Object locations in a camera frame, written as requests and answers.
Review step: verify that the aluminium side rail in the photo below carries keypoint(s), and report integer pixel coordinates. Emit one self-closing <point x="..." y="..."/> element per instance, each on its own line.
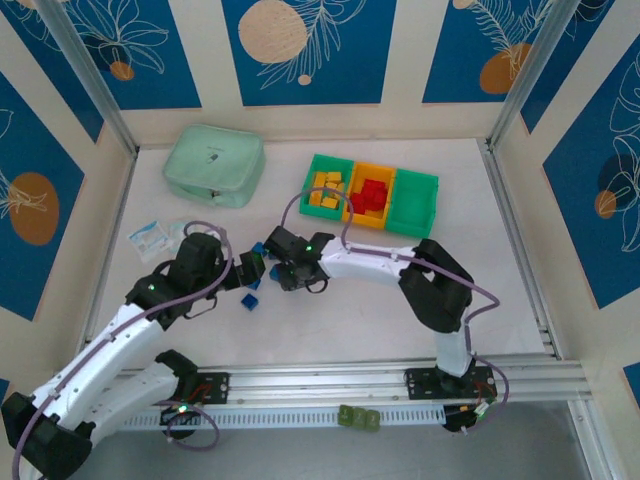
<point x="525" y="260"/>

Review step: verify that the clear plastic packet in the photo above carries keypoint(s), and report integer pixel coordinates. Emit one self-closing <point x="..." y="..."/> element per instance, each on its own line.
<point x="177" y="230"/>

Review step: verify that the white and blue packet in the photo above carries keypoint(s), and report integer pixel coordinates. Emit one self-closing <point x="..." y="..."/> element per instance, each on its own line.
<point x="150" y="242"/>

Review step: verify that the black base connector box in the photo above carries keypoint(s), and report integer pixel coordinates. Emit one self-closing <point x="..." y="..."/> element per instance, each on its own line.
<point x="180" y="425"/>
<point x="462" y="422"/>

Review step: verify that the mint green zip pouch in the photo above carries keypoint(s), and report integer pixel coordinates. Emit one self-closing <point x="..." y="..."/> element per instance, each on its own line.
<point x="215" y="160"/>

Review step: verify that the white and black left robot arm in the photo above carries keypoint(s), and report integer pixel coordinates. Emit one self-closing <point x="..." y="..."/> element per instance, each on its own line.
<point x="125" y="330"/>

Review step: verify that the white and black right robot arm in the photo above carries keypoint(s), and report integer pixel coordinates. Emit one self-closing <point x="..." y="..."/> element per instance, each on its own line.
<point x="370" y="265"/>

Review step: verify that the red lego brick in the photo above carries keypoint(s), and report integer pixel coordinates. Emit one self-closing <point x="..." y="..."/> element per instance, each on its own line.
<point x="374" y="188"/>
<point x="379" y="206"/>
<point x="358" y="203"/>

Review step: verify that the aluminium frame post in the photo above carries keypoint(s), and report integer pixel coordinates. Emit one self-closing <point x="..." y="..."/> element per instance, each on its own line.
<point x="532" y="65"/>
<point x="83" y="65"/>

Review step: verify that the yellow lego brick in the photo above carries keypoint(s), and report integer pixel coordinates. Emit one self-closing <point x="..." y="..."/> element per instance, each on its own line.
<point x="330" y="202"/>
<point x="316" y="197"/>
<point x="335" y="189"/>
<point x="320" y="179"/>
<point x="334" y="176"/>

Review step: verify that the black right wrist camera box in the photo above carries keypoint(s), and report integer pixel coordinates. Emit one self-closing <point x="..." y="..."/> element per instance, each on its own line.
<point x="282" y="242"/>

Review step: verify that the orange plastic bin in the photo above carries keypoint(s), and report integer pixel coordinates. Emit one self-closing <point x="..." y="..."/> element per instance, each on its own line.
<point x="365" y="221"/>

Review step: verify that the long aluminium base rail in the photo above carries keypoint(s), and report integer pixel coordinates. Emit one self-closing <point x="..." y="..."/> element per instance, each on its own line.
<point x="325" y="382"/>

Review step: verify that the green square key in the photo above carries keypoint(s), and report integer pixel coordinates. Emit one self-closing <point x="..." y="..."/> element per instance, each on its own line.
<point x="374" y="420"/>
<point x="345" y="416"/>
<point x="359" y="418"/>

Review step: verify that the green plastic bin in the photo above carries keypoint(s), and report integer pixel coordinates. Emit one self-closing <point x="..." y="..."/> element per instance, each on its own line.
<point x="327" y="214"/>
<point x="412" y="200"/>

